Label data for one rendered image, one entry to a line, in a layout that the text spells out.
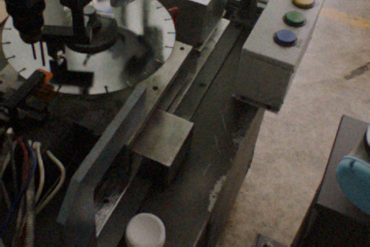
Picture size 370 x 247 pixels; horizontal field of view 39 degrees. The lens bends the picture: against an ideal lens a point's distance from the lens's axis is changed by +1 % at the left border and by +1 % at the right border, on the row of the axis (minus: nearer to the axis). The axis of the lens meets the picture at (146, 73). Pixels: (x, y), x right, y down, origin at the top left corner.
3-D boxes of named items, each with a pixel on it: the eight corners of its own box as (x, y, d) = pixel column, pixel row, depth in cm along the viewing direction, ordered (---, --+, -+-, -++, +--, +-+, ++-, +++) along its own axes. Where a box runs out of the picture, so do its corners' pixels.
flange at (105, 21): (59, 16, 103) (57, 6, 101) (114, 10, 105) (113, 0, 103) (63, 54, 96) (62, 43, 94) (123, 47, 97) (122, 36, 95)
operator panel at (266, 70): (268, 26, 134) (282, -23, 123) (311, 40, 131) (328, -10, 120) (230, 97, 116) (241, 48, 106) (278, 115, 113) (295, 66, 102)
